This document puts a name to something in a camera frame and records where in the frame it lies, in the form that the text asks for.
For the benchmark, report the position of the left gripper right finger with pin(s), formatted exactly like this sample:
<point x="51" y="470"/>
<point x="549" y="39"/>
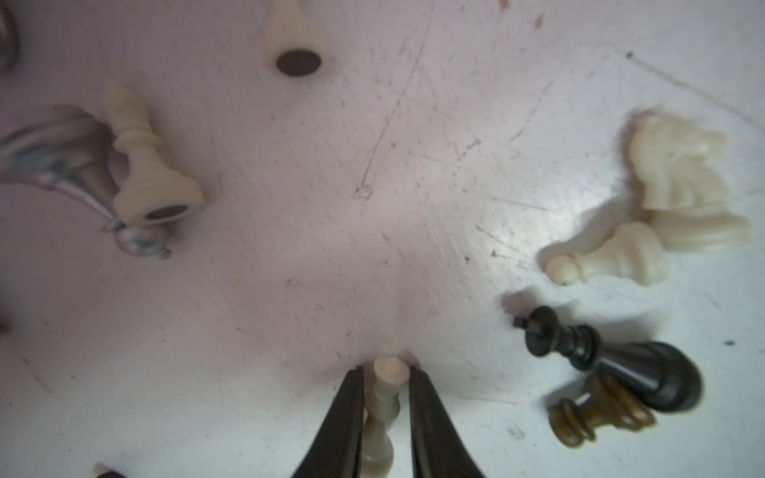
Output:
<point x="437" y="449"/>

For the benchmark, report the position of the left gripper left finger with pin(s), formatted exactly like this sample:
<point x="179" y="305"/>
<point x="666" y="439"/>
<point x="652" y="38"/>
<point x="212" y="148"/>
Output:
<point x="336" y="449"/>

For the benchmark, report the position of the bronze rook chess piece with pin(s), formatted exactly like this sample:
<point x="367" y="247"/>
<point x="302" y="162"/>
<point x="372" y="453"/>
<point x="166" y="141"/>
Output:
<point x="607" y="403"/>

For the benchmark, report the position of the black king chess piece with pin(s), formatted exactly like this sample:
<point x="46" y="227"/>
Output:
<point x="660" y="375"/>

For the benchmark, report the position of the white pawn chess piece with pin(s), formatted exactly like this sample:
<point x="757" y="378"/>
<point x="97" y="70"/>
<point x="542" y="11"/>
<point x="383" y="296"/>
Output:
<point x="633" y="252"/>

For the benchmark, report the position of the white bishop chess piece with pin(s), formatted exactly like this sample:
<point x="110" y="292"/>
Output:
<point x="153" y="192"/>

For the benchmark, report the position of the white knight chess piece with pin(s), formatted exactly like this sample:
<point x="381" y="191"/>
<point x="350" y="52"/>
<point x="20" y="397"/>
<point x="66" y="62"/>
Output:
<point x="687" y="198"/>

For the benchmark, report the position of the silver bishop chess piece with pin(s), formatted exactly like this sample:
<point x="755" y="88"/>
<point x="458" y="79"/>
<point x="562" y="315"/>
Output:
<point x="65" y="149"/>

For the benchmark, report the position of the white small chess piece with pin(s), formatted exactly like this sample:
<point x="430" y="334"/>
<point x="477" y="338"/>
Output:
<point x="291" y="43"/>

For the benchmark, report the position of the silver pawn chess piece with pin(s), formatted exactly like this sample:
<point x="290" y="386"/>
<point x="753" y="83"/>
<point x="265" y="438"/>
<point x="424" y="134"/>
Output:
<point x="9" y="39"/>

